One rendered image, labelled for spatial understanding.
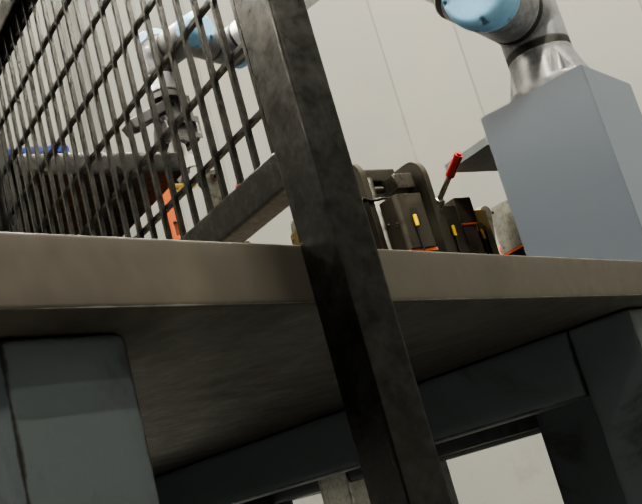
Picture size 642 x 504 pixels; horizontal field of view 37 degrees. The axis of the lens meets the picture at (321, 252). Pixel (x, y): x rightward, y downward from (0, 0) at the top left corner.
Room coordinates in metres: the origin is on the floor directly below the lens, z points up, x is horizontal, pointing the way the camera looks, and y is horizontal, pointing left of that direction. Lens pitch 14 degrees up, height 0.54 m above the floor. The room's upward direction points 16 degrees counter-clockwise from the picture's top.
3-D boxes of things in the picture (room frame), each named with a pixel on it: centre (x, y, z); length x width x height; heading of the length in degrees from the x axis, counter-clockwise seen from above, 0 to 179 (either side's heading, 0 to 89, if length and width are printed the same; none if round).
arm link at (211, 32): (1.87, 0.15, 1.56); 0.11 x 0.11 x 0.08; 55
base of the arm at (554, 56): (1.58, -0.47, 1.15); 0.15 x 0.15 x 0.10
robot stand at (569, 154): (1.58, -0.47, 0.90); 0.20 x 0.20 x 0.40; 52
